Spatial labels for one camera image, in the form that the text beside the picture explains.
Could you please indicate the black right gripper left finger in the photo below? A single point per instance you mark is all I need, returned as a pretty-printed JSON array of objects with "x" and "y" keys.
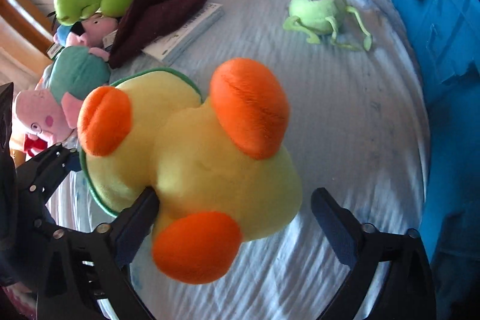
[{"x": 80, "y": 269}]

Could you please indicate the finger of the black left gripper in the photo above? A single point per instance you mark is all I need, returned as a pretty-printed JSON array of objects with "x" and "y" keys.
[{"x": 40, "y": 176}]

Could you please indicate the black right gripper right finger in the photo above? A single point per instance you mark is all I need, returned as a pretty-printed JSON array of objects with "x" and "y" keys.
[{"x": 408, "y": 288}]

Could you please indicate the green turtle duck plush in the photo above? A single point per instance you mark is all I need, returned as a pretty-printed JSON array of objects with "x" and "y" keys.
[{"x": 217, "y": 164}]

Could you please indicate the red dress pig plush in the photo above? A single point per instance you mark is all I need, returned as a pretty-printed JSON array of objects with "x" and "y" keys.
[{"x": 33, "y": 145}]

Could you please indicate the large pink pig plush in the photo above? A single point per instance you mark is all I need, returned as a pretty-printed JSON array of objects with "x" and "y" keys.
[{"x": 51, "y": 112}]

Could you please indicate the small green white box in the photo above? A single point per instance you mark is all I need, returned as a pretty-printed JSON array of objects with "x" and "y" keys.
[{"x": 54, "y": 50}]

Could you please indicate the blue shirt pig plush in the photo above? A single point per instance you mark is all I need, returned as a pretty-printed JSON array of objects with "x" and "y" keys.
[{"x": 88, "y": 33}]

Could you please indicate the wooden chair back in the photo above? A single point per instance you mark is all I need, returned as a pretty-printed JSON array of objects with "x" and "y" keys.
[{"x": 27, "y": 19}]

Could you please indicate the white booklet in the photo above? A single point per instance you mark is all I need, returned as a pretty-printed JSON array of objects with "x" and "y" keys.
[{"x": 166, "y": 49}]

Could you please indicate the light blue tablecloth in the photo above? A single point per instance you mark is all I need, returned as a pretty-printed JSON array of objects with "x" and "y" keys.
[{"x": 358, "y": 127}]

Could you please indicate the dark maroon cloth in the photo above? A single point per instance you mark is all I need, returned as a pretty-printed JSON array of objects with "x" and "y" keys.
[{"x": 147, "y": 20}]

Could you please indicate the green one-eyed monster plush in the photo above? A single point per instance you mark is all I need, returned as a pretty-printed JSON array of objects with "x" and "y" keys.
[{"x": 318, "y": 18}]

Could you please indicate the blue plastic crate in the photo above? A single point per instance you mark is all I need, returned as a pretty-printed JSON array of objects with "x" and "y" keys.
[{"x": 444, "y": 35}]

